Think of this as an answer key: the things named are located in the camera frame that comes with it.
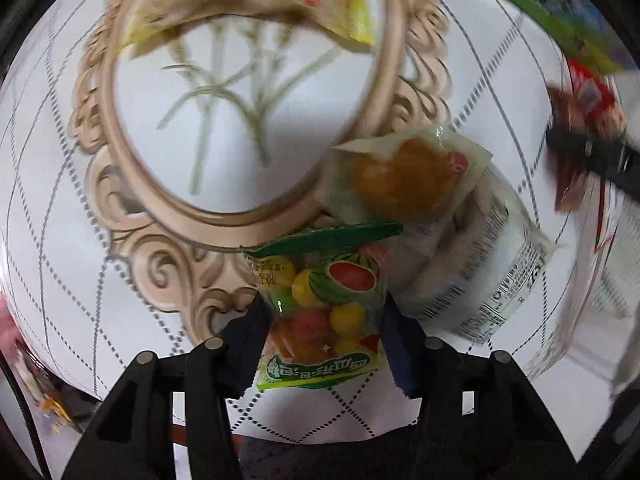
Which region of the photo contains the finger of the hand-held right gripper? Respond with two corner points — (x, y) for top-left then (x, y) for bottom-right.
(546, 125), (633, 183)

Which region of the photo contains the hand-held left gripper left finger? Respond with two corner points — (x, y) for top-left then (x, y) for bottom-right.
(62, 300), (273, 480)

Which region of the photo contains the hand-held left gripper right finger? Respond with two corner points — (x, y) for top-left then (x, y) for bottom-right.
(380, 300), (582, 480)

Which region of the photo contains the red brown snack packet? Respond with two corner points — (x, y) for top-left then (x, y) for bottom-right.
(545, 57), (628, 213)

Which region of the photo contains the fruit print candy bag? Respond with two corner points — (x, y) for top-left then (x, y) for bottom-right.
(240, 223), (405, 392)

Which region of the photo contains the cardboard box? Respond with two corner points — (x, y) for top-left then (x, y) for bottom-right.
(435, 0), (626, 76)

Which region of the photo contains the white barcode snack packet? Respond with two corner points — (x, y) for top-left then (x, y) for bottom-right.
(395, 162), (566, 346)

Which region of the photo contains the clear wrapped brown bread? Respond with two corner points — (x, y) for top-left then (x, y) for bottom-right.
(325, 126), (493, 226)

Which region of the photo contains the white patterned tablecloth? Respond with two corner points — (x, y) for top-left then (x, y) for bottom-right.
(0, 0), (616, 443)

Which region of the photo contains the yellow edged clear packet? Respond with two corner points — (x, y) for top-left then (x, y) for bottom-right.
(117, 0), (378, 56)

